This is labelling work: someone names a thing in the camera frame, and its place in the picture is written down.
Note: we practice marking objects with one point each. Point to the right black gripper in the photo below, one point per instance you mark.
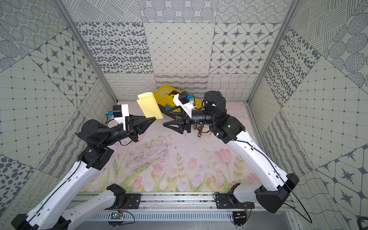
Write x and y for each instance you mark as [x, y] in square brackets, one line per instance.
[185, 121]

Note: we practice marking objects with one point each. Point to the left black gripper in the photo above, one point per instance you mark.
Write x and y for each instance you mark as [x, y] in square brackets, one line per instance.
[131, 128]

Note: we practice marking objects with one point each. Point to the yellow square paper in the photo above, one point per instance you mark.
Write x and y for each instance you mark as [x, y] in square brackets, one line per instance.
[149, 106]

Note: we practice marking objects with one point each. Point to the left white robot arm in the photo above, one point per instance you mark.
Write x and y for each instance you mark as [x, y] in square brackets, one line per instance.
[51, 213]

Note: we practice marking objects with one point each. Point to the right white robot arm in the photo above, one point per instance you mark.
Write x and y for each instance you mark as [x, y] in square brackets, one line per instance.
[276, 185]

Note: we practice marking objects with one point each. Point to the brown brass water tap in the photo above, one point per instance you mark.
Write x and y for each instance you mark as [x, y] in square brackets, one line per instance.
[199, 129]

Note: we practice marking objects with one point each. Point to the yellow black toolbox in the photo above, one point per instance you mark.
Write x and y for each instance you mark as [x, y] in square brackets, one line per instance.
[164, 98]

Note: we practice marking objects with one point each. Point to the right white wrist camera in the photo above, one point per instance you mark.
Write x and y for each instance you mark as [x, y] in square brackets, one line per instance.
[184, 101]

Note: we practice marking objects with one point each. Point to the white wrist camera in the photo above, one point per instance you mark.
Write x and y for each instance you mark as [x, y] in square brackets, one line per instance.
[184, 101]
[119, 114]

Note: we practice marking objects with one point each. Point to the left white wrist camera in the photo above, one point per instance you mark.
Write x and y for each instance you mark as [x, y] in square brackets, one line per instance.
[119, 114]

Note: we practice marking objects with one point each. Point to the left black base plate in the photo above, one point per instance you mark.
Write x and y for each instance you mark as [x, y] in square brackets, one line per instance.
[129, 200]

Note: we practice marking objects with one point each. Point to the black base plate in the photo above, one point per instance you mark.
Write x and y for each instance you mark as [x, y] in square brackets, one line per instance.
[226, 201]
[129, 200]

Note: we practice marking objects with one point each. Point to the aluminium mounting rail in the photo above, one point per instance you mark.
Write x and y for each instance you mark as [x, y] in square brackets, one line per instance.
[171, 201]

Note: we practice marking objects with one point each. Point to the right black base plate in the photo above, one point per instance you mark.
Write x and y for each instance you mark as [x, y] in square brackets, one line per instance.
[226, 201]

